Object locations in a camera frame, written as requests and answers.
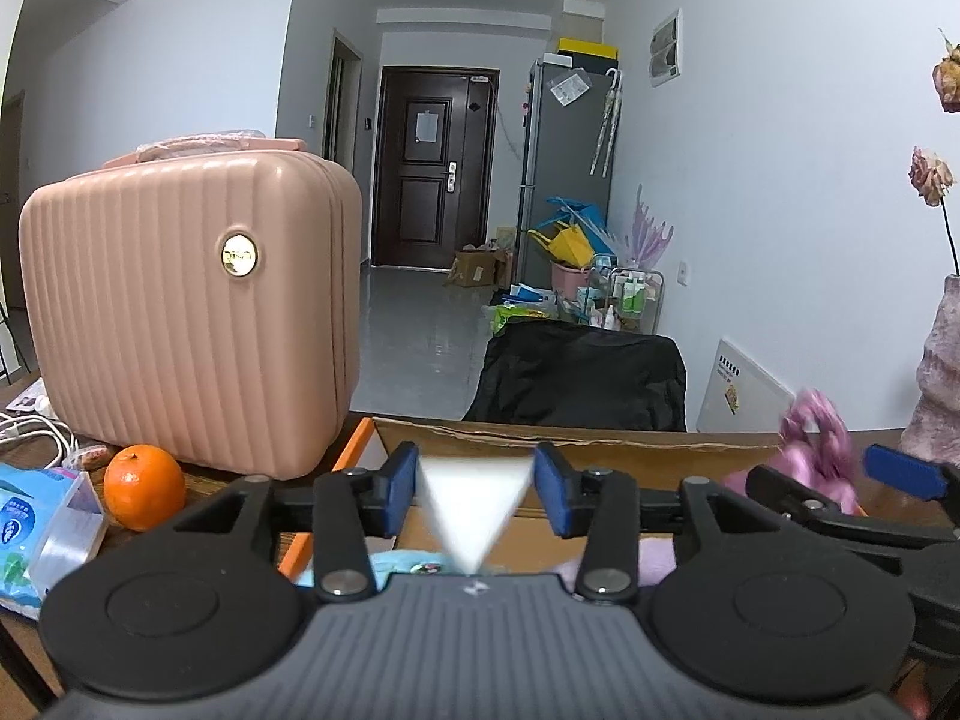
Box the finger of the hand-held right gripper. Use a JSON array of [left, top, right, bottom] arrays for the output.
[[862, 445, 960, 503], [746, 465, 912, 552]]

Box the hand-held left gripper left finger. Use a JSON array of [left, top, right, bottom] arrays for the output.
[[161, 441, 419, 602]]

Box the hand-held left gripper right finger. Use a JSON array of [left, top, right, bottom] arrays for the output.
[[534, 441, 796, 605]]

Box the pink satin pouch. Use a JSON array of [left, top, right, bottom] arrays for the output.
[[724, 388, 863, 515]]

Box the blue plush toy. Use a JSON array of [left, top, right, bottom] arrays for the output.
[[296, 547, 455, 590]]

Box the orange cardboard box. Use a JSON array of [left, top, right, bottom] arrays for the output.
[[277, 416, 788, 593]]

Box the white foam cylinder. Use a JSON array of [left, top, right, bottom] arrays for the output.
[[416, 454, 535, 575]]

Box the mottled purple vase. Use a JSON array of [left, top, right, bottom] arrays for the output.
[[900, 274, 960, 458]]

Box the white board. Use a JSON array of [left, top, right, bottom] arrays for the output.
[[696, 337, 796, 434]]

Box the green packet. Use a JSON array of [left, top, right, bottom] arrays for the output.
[[491, 300, 556, 335]]

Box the pink bucket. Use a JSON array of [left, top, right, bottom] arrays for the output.
[[550, 259, 593, 301]]

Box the brown cardboard box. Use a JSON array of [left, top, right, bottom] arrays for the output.
[[448, 247, 511, 290]]

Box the yellow bag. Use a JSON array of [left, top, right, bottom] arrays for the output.
[[529, 221, 593, 263]]

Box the orange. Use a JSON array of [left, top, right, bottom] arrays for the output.
[[103, 445, 187, 533]]

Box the dark brown entrance door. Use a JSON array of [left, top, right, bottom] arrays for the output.
[[371, 66, 500, 271]]

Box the purple feather decoration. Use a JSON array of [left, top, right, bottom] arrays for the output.
[[604, 184, 674, 271]]

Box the blue plastic stool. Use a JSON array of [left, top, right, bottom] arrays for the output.
[[545, 195, 605, 237]]

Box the pink ribbed suitcase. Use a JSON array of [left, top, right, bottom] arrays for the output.
[[19, 131, 363, 481]]

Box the grey refrigerator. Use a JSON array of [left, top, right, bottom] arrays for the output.
[[517, 58, 620, 293]]

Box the white folded umbrella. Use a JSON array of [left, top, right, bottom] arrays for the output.
[[591, 67, 623, 177]]

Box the blue tissue pack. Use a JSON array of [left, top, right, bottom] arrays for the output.
[[0, 463, 110, 620]]

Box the clear plastic pouch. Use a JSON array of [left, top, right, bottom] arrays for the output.
[[549, 71, 592, 107]]

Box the yellow and black box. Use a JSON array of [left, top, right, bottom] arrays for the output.
[[556, 37, 622, 61]]

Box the white electrical panel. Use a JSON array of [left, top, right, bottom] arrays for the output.
[[649, 7, 685, 87]]

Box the wire rack cart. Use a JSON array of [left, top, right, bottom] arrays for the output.
[[589, 255, 665, 335]]

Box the white charging cable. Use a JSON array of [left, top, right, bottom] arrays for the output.
[[0, 409, 80, 466]]

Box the interior door frame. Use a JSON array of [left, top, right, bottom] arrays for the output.
[[322, 28, 365, 181]]

